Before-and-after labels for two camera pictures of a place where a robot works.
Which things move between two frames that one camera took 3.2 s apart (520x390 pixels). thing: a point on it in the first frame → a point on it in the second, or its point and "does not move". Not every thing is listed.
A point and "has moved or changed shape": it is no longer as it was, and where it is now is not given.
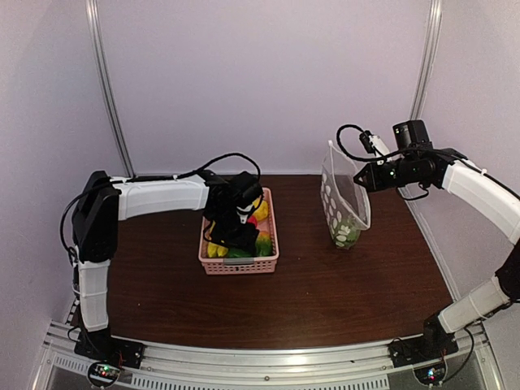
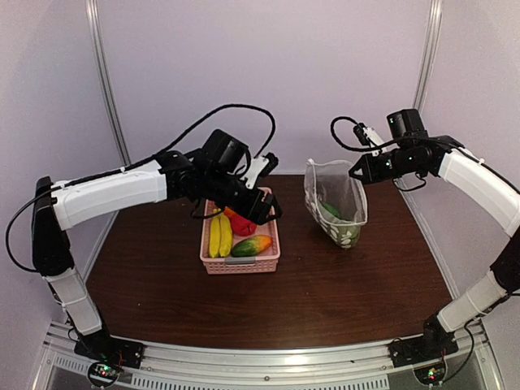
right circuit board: x=430 y=375 does not move
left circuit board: x=103 y=373 does not move
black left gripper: x=246 y=240 → x=258 y=217
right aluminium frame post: x=426 y=62 does not move
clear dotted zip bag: x=342 y=196 has moved or changed shape
